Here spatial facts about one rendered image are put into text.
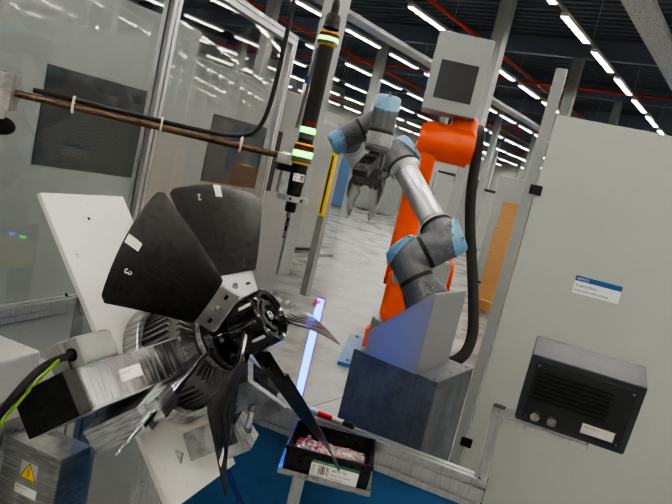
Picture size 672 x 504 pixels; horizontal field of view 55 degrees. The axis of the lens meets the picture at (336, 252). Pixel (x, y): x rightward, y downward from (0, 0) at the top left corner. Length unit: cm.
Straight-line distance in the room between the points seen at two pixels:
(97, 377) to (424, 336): 108
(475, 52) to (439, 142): 75
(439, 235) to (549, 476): 158
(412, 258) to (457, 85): 337
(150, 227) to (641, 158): 236
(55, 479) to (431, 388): 104
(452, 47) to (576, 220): 262
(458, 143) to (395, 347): 354
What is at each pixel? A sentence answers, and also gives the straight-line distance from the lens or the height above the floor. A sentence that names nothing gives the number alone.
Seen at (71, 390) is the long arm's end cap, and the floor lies 112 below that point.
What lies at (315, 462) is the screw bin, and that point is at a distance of 162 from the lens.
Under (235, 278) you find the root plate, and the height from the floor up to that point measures 127.
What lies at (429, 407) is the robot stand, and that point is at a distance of 198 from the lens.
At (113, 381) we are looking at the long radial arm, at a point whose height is 111.
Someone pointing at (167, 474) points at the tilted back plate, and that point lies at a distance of 139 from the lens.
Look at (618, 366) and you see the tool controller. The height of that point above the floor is 124.
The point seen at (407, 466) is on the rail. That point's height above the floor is 82.
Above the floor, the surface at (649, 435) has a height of 71.
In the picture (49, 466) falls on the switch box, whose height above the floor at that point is 82.
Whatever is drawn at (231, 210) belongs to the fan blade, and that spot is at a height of 140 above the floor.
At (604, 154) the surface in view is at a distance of 310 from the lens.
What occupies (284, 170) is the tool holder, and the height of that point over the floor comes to 152.
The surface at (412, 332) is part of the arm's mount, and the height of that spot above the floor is 112.
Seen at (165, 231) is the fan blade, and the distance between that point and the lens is 120.
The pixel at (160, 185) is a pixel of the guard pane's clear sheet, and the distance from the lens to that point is 225.
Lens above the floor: 156
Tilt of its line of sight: 8 degrees down
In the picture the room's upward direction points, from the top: 13 degrees clockwise
